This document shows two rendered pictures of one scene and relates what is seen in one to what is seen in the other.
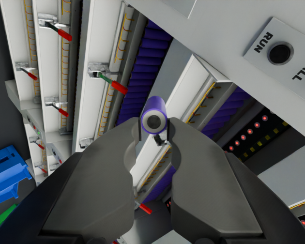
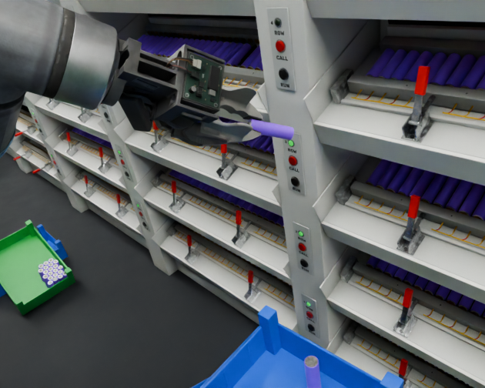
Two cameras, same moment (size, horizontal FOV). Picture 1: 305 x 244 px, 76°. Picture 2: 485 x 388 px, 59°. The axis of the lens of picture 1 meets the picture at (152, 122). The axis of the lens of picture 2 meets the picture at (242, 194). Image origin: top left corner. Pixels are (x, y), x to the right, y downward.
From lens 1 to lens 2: 0.60 m
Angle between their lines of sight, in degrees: 88
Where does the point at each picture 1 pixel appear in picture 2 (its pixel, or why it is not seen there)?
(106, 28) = (365, 222)
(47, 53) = (454, 352)
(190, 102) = (378, 111)
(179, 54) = (323, 134)
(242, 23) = (285, 100)
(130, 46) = (383, 198)
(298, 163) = (328, 10)
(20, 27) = not seen: outside the picture
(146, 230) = not seen: outside the picture
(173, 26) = (309, 143)
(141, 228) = not seen: outside the picture
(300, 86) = (288, 53)
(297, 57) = (280, 65)
